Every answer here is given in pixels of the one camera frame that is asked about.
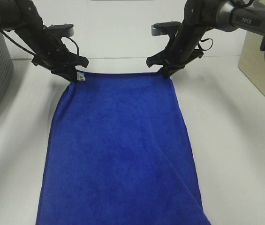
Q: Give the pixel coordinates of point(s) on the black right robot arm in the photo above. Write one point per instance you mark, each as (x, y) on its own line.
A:
(201, 16)

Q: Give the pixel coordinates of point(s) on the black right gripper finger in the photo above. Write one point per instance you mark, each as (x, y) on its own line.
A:
(158, 59)
(170, 68)

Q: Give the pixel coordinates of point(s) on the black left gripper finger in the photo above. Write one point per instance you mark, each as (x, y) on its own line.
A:
(56, 59)
(68, 73)

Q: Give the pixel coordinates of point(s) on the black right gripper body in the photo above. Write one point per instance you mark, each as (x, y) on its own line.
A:
(181, 48)

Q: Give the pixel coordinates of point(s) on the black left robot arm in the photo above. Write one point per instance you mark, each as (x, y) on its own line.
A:
(21, 23)

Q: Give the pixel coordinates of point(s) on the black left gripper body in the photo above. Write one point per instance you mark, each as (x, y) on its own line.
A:
(39, 40)

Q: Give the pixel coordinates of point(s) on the blue microfibre towel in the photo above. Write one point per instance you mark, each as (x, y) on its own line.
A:
(119, 154)

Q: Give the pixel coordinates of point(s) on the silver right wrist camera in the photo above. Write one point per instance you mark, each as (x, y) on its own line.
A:
(165, 28)

